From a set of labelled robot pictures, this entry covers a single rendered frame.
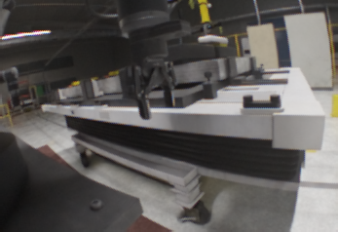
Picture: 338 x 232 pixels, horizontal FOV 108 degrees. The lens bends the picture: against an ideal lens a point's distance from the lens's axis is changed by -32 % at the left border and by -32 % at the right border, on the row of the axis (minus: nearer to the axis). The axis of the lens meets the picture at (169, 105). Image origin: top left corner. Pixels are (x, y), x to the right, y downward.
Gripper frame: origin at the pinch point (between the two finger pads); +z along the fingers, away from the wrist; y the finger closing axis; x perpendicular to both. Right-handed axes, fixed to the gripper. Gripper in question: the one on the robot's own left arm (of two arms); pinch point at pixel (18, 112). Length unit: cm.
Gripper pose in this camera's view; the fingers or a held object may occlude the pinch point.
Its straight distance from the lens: 174.6
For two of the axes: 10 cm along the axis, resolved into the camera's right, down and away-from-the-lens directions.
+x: 8.5, -0.3, -5.2
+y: -5.0, 2.5, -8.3
